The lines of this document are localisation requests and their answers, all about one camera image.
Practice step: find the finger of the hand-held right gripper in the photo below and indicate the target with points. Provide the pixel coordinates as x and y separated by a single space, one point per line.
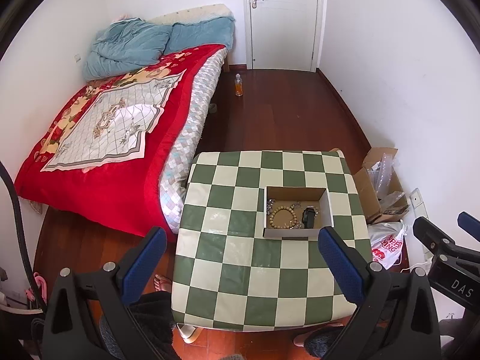
470 225
431 234

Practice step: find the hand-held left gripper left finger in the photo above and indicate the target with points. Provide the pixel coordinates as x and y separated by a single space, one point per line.
144 266

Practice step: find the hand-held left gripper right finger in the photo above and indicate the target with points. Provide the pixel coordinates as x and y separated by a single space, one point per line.
341 266

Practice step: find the white cardboard box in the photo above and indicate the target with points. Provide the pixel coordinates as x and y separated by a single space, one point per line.
292 233

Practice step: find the white power strip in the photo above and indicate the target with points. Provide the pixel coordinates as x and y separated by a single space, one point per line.
418 200

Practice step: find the white plastic shopping bag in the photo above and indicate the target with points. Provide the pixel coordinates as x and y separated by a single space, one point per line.
382 242

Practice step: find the person's left leg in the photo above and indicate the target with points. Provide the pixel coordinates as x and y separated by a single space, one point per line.
157 315

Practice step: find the person's leg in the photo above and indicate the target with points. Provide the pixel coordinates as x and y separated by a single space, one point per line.
157 315
322 341

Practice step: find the clear plastic bags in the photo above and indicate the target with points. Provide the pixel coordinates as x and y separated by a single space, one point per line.
384 180

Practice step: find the brown cardboard box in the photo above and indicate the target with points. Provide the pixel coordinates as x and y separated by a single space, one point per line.
365 195

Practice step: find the person's right leg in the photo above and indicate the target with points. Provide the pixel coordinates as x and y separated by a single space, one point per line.
322 341

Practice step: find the white slipper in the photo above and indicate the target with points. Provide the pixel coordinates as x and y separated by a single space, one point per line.
187 334

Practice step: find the red floral blanket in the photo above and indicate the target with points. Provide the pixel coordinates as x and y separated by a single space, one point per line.
112 187

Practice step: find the green checkered tablecloth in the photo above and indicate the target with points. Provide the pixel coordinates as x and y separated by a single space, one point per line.
243 270

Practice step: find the pink slippers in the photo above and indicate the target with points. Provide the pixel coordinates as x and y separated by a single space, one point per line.
39 287

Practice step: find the small wooden table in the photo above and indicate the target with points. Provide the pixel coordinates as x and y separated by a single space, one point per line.
336 152

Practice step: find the patchwork bed sheet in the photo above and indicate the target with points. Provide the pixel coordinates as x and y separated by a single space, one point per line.
187 135

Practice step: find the small dark cup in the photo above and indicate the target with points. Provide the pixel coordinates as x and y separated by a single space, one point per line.
213 108

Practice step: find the orange liquid bottle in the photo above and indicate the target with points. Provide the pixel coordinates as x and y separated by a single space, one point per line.
238 87

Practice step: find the blue quilt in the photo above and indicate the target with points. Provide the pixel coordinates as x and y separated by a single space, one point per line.
131 45

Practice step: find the white door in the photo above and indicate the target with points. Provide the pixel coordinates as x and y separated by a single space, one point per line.
285 18

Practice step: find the wooden bed frame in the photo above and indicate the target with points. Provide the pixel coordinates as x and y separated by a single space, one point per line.
227 62

